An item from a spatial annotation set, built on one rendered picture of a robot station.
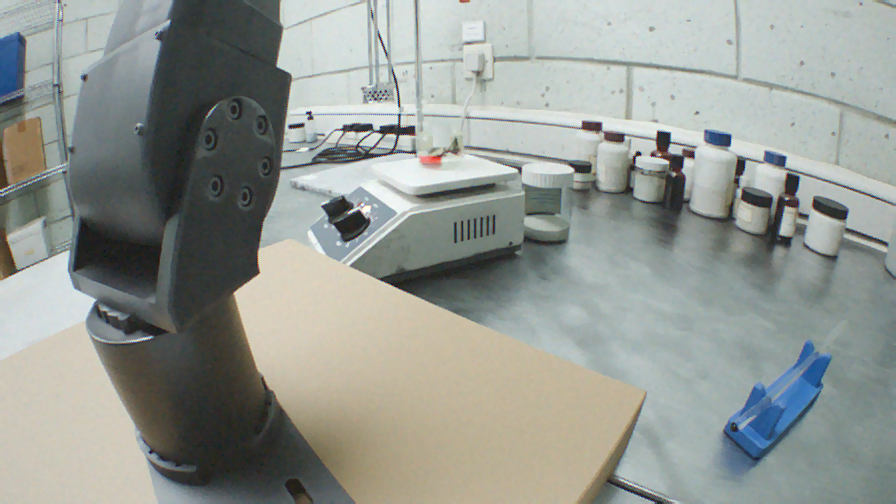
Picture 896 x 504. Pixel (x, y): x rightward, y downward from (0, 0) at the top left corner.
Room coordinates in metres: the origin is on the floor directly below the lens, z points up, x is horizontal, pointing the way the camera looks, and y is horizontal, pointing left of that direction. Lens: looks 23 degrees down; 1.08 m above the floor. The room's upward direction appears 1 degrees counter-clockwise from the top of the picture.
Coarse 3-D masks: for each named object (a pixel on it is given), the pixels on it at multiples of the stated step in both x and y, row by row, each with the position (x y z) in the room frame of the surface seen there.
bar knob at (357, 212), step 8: (360, 208) 0.35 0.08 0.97; (344, 216) 0.35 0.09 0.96; (352, 216) 0.35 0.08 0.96; (360, 216) 0.35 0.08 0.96; (336, 224) 0.35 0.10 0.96; (344, 224) 0.35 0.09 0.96; (352, 224) 0.35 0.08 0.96; (360, 224) 0.35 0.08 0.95; (368, 224) 0.35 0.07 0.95; (344, 232) 0.35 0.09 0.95; (352, 232) 0.34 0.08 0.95; (360, 232) 0.34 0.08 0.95; (344, 240) 0.34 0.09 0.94
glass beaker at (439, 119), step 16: (416, 96) 0.42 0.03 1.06; (432, 96) 0.41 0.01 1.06; (448, 96) 0.41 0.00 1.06; (416, 112) 0.42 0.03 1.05; (432, 112) 0.41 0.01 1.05; (448, 112) 0.41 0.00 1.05; (416, 128) 0.42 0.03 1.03; (432, 128) 0.41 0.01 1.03; (448, 128) 0.41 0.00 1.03; (464, 128) 0.43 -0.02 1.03; (416, 144) 0.43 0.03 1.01; (432, 144) 0.41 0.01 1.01; (448, 144) 0.41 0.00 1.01; (464, 144) 0.43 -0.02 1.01; (432, 160) 0.41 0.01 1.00; (448, 160) 0.41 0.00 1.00; (464, 160) 0.43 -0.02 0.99
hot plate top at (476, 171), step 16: (400, 160) 0.47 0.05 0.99; (416, 160) 0.46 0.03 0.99; (480, 160) 0.45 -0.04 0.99; (384, 176) 0.40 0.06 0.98; (400, 176) 0.39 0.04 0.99; (416, 176) 0.38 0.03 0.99; (432, 176) 0.38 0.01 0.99; (448, 176) 0.38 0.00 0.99; (464, 176) 0.38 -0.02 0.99; (480, 176) 0.38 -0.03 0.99; (496, 176) 0.39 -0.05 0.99; (512, 176) 0.40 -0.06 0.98; (416, 192) 0.35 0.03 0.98; (432, 192) 0.36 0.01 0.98
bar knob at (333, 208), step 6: (336, 198) 0.40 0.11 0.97; (342, 198) 0.39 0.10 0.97; (324, 204) 0.40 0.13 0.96; (330, 204) 0.40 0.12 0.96; (336, 204) 0.40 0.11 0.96; (342, 204) 0.39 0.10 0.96; (348, 204) 0.40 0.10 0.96; (324, 210) 0.40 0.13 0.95; (330, 210) 0.40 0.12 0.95; (336, 210) 0.40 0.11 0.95; (342, 210) 0.40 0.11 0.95; (348, 210) 0.39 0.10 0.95; (330, 216) 0.40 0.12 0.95; (336, 216) 0.39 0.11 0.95; (330, 222) 0.39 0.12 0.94
